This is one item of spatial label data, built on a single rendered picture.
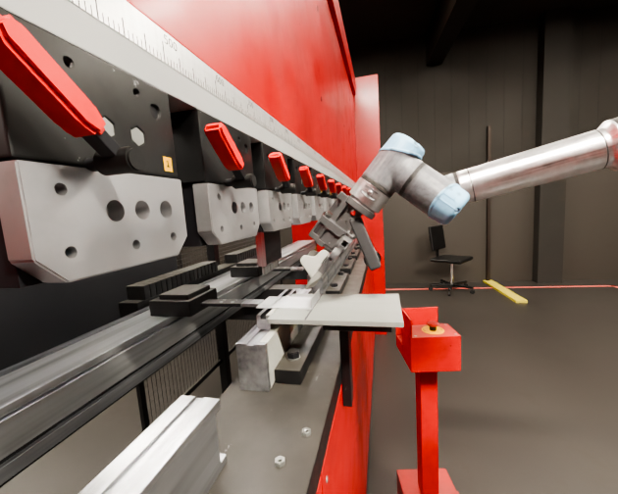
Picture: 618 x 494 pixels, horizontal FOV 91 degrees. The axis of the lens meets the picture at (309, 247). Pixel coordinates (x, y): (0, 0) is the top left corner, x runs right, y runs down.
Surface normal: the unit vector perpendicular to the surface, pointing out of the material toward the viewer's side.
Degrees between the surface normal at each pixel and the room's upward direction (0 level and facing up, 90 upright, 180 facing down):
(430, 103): 90
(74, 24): 90
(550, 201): 90
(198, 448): 90
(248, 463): 0
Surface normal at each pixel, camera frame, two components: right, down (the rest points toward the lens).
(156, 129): 0.97, -0.04
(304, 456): -0.07, -0.99
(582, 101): -0.17, 0.14
